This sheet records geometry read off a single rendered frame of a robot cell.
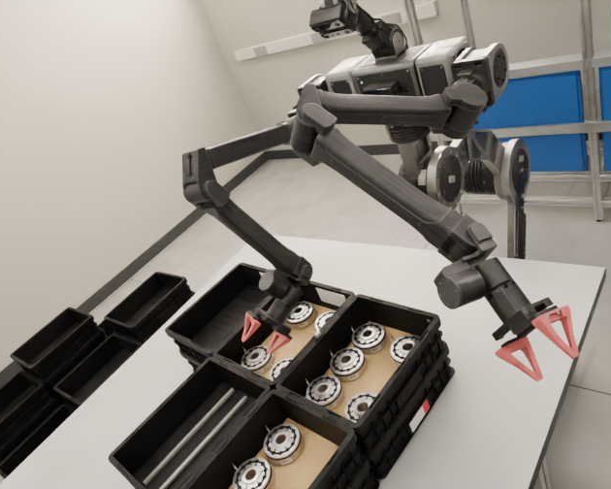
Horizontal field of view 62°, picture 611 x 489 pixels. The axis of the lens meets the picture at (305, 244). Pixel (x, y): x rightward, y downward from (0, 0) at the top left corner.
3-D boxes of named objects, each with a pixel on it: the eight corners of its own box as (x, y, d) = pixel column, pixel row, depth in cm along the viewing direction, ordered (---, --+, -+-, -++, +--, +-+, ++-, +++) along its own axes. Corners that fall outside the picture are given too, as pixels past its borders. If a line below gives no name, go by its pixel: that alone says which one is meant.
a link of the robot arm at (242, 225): (212, 174, 123) (189, 179, 131) (202, 192, 120) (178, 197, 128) (320, 267, 147) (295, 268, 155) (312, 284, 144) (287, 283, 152)
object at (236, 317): (252, 284, 207) (241, 263, 201) (303, 300, 186) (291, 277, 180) (178, 353, 187) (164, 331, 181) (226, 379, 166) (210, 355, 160)
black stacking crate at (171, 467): (226, 380, 166) (210, 356, 160) (287, 414, 145) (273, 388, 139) (129, 481, 146) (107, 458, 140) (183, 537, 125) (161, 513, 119)
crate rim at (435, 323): (359, 298, 160) (357, 292, 159) (443, 321, 139) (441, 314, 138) (275, 392, 140) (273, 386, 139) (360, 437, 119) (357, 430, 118)
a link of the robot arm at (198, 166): (187, 147, 118) (166, 154, 126) (208, 203, 122) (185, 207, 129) (312, 109, 148) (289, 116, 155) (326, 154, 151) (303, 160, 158)
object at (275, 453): (283, 418, 138) (282, 417, 138) (307, 435, 131) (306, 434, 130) (256, 446, 133) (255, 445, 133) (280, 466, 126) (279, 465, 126)
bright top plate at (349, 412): (359, 388, 137) (358, 387, 137) (390, 401, 130) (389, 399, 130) (337, 417, 132) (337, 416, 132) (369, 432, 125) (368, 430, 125)
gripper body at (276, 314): (288, 335, 145) (303, 313, 145) (262, 321, 140) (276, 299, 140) (278, 325, 151) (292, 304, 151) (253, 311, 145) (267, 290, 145)
